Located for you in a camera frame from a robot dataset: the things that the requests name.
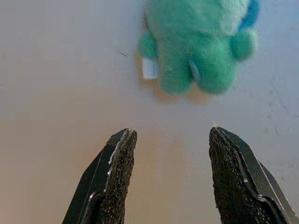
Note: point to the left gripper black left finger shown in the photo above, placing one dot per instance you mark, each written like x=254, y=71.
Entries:
x=116, y=177

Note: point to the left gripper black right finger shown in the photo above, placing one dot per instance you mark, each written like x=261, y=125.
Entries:
x=236, y=182

